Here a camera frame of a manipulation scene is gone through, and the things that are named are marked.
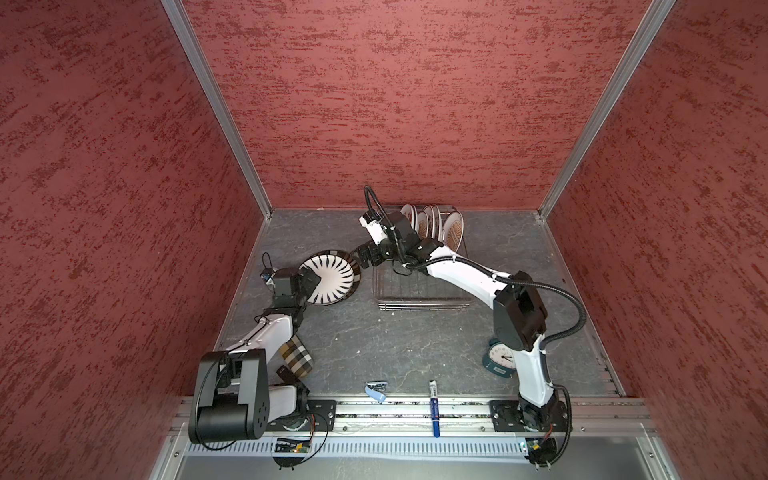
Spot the blue white striped plate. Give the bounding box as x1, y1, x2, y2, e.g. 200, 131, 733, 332
301, 254, 356, 305

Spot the white watermelon pattern plate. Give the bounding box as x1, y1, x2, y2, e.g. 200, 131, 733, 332
401, 204, 418, 231

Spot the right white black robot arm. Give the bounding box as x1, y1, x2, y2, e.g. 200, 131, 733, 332
360, 210, 558, 430

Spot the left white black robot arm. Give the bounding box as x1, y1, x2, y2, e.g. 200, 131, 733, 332
188, 267, 320, 450

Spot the brown patterned plate in rack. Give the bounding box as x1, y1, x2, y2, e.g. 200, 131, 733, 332
417, 206, 433, 239

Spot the white plate in rack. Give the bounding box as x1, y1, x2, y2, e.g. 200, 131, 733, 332
430, 205, 444, 241

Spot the plaid fabric pouch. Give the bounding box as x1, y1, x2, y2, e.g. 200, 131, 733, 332
279, 335, 314, 379

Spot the rearmost brown rim plate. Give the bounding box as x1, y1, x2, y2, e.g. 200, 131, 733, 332
443, 210, 465, 252

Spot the light blue clip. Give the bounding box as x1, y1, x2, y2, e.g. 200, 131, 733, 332
364, 381, 388, 404

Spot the blue marker pen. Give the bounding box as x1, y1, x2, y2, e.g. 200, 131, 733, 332
429, 380, 441, 438

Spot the left small circuit board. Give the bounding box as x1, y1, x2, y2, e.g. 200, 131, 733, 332
272, 437, 315, 470

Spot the small circuit board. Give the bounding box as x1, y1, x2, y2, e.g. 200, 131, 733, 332
525, 437, 559, 468
272, 437, 315, 470

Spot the green alarm clock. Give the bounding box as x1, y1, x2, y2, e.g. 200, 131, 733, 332
482, 338, 517, 378

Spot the right small circuit board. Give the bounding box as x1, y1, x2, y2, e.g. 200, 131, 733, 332
525, 437, 559, 468

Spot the metal wire dish rack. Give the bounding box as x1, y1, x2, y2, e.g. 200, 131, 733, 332
372, 204, 473, 311

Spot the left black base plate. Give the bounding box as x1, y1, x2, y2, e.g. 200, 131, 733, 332
266, 399, 338, 433

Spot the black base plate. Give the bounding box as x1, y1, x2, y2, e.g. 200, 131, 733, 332
489, 397, 570, 433
266, 399, 338, 433

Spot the aluminium front rail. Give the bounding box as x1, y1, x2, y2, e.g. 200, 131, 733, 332
170, 395, 658, 438

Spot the white slotted cable duct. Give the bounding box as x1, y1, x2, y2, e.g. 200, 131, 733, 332
185, 436, 528, 463

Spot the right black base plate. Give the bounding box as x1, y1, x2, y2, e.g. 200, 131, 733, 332
489, 397, 570, 433

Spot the left aluminium corner post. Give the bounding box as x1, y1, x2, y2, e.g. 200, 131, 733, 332
161, 0, 274, 220

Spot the aluminium corner post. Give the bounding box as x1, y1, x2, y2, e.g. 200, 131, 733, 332
538, 0, 676, 222
161, 0, 274, 220

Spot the right aluminium corner post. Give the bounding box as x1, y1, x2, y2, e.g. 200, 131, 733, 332
538, 0, 676, 222

